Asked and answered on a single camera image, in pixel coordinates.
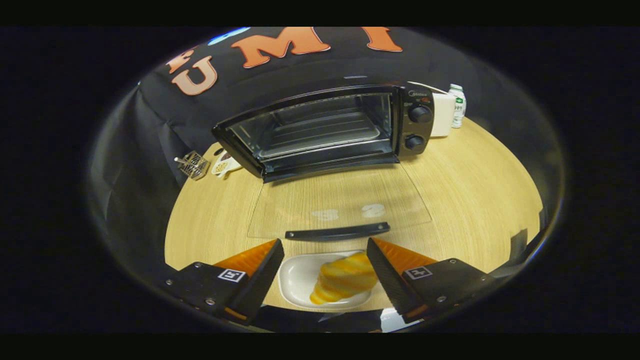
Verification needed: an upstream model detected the small white plastic bottle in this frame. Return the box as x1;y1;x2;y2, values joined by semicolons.
448;84;467;129

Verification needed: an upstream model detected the white oval plate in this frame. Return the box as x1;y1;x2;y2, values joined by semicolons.
278;250;376;310

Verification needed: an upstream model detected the black toaster oven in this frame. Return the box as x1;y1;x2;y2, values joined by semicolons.
211;84;436;242

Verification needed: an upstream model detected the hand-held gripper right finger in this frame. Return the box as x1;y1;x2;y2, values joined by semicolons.
366;237;493;324

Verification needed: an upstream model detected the white brown-printed small item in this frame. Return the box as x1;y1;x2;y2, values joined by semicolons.
211;149;244;179

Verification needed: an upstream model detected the yellow croissant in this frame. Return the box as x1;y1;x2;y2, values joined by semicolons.
310;252;379;306

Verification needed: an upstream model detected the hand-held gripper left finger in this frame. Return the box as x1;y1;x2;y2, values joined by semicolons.
162;238;285;326

